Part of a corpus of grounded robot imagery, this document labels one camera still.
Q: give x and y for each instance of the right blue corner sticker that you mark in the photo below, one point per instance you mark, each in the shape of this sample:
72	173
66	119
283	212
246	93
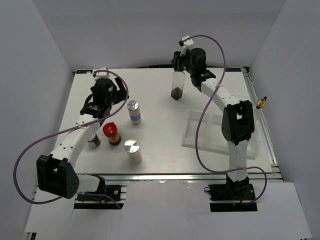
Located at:
233	69

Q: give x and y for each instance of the clear glass bottle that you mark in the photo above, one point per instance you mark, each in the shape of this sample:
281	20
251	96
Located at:
257	111

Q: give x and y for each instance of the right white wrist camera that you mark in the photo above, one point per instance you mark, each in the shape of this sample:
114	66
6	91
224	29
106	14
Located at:
186	43

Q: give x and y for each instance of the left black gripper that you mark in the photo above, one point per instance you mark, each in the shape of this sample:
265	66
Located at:
120	93

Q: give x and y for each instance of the small brown spice jar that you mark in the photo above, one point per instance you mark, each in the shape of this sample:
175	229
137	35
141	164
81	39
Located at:
94	141

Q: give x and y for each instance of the left blue corner sticker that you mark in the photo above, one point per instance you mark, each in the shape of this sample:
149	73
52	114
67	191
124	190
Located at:
84	71

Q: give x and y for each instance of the white silver cap shaker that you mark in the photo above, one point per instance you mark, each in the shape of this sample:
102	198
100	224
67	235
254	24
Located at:
133	149

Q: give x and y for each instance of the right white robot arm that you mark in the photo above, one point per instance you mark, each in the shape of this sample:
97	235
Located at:
237	123

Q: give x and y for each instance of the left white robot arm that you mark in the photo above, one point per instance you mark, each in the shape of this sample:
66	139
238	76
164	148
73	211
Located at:
55	172

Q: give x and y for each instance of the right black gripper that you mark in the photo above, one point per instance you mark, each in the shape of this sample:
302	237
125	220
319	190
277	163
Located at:
177	59

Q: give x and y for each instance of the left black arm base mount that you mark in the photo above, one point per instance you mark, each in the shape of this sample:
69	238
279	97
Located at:
107	195

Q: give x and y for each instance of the white three-slot organizer tray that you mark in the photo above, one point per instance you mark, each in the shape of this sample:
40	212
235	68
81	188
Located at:
210	137

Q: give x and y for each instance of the red lid sauce jar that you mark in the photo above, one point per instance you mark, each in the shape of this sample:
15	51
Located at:
110	130

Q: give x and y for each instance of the blue corner sticker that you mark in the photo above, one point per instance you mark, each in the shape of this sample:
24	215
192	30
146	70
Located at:
233	69
84	71

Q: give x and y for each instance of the glass bottle with dark sauce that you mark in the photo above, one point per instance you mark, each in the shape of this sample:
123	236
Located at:
177	85

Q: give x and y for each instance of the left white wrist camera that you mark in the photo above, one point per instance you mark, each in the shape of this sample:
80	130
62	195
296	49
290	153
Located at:
101	73

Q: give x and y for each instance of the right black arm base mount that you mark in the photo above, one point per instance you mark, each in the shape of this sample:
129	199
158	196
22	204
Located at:
221	201

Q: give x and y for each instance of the blue label silver cap shaker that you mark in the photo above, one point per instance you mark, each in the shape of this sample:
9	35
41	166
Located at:
133	108

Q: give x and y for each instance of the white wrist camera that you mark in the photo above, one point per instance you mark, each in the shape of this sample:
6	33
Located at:
186	43
101	73

